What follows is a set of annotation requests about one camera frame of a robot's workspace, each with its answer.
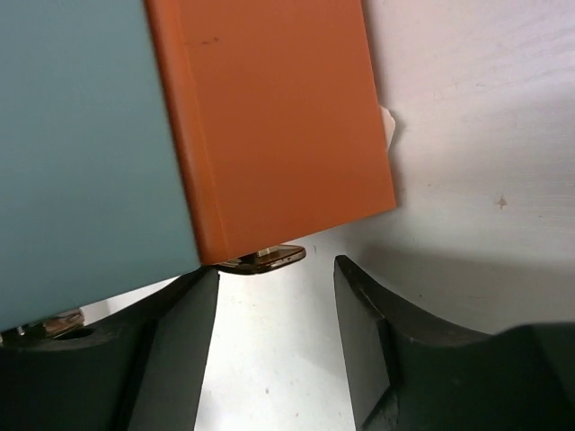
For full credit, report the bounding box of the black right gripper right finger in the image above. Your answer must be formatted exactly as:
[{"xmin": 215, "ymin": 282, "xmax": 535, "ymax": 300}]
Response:
[{"xmin": 333, "ymin": 255, "xmax": 574, "ymax": 430}]

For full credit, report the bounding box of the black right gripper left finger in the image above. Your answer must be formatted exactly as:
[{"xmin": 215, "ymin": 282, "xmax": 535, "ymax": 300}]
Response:
[{"xmin": 1, "ymin": 268, "xmax": 219, "ymax": 430}]

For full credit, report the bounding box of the teal mini drawer cabinet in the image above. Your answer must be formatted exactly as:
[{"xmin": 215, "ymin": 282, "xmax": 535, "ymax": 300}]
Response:
[{"xmin": 1, "ymin": 1, "xmax": 396, "ymax": 330}]

